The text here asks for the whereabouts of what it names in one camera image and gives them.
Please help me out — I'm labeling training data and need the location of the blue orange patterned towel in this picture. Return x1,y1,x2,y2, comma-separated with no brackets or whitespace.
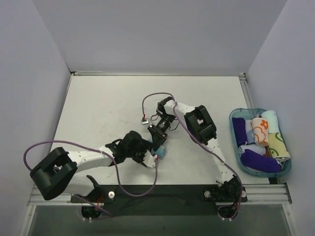
151,145,167,159

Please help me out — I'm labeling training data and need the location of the orange flower pattern towel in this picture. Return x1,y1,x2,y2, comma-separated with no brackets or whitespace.
251,118,269,147

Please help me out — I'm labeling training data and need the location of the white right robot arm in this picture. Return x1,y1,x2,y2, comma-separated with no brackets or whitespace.
148,96,243,202

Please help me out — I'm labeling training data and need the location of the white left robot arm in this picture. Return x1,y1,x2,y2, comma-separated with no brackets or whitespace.
30,131,158,203

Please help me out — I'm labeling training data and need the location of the purple rolled towel back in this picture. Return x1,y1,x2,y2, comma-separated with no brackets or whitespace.
232,118,248,147

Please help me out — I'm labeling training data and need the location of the purple rolled towel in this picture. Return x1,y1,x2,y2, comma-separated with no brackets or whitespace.
240,149,281,173
232,118,248,147

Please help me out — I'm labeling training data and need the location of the light blue rolled towel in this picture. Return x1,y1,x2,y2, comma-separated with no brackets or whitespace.
246,130,255,145

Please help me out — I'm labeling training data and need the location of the teal plastic basket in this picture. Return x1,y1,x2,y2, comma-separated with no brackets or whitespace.
229,108,292,178

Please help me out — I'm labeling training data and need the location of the purple rolled towel front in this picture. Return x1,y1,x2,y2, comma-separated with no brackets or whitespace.
240,149,281,173

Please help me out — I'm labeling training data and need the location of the mint white rolled towel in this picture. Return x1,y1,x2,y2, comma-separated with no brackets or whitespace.
261,110,279,133

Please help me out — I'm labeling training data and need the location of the cream green rolled towel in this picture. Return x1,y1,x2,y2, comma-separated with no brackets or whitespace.
268,132,291,161

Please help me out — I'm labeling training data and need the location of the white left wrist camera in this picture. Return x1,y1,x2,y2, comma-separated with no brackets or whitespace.
142,151,158,168

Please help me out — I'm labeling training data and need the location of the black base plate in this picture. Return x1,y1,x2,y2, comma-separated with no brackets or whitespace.
70,184,248,218

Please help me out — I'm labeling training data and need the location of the aluminium front rail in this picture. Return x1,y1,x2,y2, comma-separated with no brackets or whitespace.
27,184,292,206

